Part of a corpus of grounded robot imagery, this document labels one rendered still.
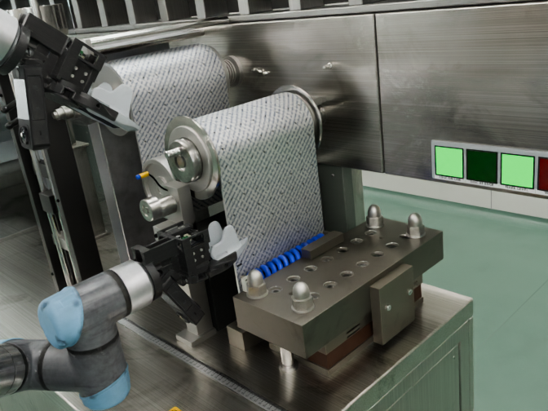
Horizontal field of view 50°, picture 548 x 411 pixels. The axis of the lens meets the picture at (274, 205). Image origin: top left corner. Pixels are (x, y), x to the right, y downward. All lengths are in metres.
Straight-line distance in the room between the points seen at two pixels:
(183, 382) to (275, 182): 0.38
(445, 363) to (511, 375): 1.35
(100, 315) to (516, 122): 0.69
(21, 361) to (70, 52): 0.44
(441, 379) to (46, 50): 0.88
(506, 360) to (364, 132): 1.61
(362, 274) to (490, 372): 1.56
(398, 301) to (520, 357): 1.61
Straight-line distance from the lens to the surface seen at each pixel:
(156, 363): 1.12
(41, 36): 0.86
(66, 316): 0.85
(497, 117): 1.02
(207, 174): 0.99
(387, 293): 1.02
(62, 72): 0.85
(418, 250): 1.12
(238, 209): 1.02
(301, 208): 1.13
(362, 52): 1.13
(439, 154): 1.07
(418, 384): 1.12
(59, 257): 1.36
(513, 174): 1.02
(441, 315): 1.15
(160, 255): 0.92
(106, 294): 0.87
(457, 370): 1.25
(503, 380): 2.50
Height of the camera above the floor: 1.51
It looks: 20 degrees down
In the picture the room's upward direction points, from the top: 8 degrees counter-clockwise
